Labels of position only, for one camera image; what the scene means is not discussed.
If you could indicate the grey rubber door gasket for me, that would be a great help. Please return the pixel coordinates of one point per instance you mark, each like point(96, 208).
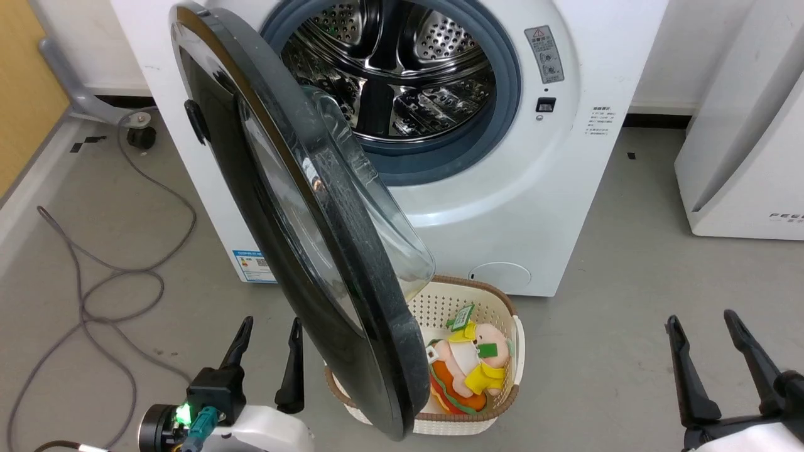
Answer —
point(440, 160)

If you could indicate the white front-load washing machine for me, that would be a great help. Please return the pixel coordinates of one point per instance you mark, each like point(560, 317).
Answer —
point(553, 201)

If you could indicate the wooden panel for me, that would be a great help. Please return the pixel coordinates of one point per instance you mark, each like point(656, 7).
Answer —
point(25, 88)

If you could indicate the black door latch socket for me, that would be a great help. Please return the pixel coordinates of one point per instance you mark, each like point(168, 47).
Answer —
point(545, 105)

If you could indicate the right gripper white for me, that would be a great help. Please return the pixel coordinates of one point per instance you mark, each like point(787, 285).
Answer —
point(747, 436)

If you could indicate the grey warning label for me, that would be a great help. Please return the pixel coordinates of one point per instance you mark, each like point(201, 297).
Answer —
point(544, 55)

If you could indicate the grey metal stand leg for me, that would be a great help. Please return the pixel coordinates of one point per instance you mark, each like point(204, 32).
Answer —
point(75, 88)

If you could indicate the wrist black camera block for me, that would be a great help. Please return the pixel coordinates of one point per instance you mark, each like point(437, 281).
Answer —
point(217, 392)
point(793, 402)

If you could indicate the pig doll in yellow clothes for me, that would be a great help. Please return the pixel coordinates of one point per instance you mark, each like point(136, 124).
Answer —
point(468, 370)

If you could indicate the black caster wheel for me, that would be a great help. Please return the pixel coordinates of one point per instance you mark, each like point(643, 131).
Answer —
point(141, 135)

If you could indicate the round white filter cover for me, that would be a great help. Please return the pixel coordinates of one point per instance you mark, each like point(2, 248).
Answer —
point(499, 277)

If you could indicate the steel washing machine drum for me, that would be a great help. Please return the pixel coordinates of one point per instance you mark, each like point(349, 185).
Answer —
point(408, 81)

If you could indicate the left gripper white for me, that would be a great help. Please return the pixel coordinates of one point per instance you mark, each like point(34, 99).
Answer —
point(267, 433)

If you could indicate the right wrist black camera block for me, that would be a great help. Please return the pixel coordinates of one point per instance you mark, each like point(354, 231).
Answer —
point(793, 402)

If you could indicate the left wrist black camera block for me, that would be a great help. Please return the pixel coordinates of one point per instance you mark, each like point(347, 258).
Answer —
point(217, 392)

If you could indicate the white appliance with grey stripe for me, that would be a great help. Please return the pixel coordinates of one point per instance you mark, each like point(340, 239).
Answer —
point(747, 157)

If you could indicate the small printed text label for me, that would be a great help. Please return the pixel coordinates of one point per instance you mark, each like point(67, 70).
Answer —
point(601, 122)

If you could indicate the black round washing machine door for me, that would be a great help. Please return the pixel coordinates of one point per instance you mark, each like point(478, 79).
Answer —
point(352, 314)

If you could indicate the cream woven plastic laundry basket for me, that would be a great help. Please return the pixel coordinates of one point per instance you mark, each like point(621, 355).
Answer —
point(468, 296)

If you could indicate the blue energy label sticker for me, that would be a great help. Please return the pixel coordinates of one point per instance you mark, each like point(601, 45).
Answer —
point(253, 267)

